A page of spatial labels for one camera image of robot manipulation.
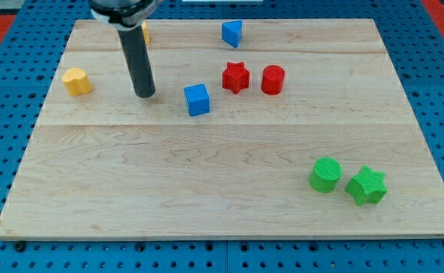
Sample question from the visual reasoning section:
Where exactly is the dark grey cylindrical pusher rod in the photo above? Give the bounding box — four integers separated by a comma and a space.
118, 27, 156, 98

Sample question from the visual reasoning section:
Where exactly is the blue cube block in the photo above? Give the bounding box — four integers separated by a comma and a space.
184, 83, 210, 117

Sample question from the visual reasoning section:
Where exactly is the blue triangle block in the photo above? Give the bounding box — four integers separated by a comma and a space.
222, 20, 243, 48

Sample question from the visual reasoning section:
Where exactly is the yellow block behind rod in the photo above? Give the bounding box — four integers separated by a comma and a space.
141, 21, 150, 44

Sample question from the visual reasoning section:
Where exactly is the yellow heart block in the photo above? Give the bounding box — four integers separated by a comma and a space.
61, 67, 93, 96

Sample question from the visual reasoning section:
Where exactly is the red star block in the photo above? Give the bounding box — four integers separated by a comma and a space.
222, 62, 250, 94

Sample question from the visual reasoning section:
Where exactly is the red cylinder block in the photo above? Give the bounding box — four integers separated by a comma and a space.
261, 64, 285, 96

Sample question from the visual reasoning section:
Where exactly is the light wooden board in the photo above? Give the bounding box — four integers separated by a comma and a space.
0, 19, 444, 241

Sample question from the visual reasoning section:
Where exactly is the green cylinder block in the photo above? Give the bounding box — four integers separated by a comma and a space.
309, 157, 342, 193

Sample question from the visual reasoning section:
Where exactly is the green star block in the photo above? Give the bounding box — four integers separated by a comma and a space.
345, 165, 387, 206

